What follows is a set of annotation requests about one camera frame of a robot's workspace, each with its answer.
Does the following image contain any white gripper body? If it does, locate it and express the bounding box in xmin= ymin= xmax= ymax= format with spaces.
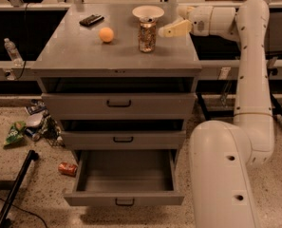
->
xmin=187 ymin=6 xmax=237 ymax=37

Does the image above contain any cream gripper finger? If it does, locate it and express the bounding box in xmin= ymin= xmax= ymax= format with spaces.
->
xmin=178 ymin=6 xmax=195 ymax=19
xmin=158 ymin=19 xmax=192 ymax=38

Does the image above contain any orange soda can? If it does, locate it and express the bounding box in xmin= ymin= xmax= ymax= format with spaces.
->
xmin=139 ymin=17 xmax=157 ymax=53

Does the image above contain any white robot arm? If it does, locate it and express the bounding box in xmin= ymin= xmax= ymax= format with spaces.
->
xmin=159 ymin=0 xmax=274 ymax=228

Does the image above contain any grey metal drawer cabinet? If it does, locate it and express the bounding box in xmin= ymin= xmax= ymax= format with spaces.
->
xmin=31 ymin=2 xmax=203 ymax=163

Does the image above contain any grey top drawer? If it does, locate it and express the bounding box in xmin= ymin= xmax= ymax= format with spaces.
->
xmin=42 ymin=93 xmax=195 ymax=117

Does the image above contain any grey drawer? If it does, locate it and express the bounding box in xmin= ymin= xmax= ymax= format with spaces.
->
xmin=42 ymin=93 xmax=195 ymax=117
xmin=61 ymin=131 xmax=186 ymax=150
xmin=64 ymin=149 xmax=184 ymax=206

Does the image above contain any grey middle drawer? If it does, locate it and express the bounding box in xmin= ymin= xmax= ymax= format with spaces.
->
xmin=61 ymin=131 xmax=186 ymax=150

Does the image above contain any grey bottom drawer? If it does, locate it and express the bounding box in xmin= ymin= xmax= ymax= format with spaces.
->
xmin=64 ymin=149 xmax=184 ymax=206

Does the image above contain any red crushed can on floor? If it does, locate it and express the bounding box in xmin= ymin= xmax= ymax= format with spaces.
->
xmin=58 ymin=162 xmax=78 ymax=177

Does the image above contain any white paper bowl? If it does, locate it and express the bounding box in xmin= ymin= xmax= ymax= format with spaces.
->
xmin=132 ymin=6 xmax=164 ymax=19

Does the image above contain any black folding table stand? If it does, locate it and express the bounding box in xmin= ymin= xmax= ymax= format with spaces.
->
xmin=191 ymin=9 xmax=282 ymax=120

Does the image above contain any orange fruit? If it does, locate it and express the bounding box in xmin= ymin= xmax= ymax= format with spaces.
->
xmin=99 ymin=28 xmax=114 ymax=43

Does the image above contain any black snack bar wrapper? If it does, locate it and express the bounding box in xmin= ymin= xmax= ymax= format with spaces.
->
xmin=79 ymin=14 xmax=104 ymax=28

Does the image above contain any clear plastic water bottle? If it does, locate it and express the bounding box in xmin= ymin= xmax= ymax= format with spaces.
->
xmin=4 ymin=38 xmax=24 ymax=67

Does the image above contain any pile of floor litter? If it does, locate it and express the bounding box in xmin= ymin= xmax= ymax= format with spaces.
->
xmin=25 ymin=99 xmax=64 ymax=146

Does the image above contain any green chip bag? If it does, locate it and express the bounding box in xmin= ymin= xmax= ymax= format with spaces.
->
xmin=4 ymin=121 xmax=26 ymax=146

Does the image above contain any black stand leg left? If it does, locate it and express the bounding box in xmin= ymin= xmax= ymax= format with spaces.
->
xmin=0 ymin=150 xmax=39 ymax=228

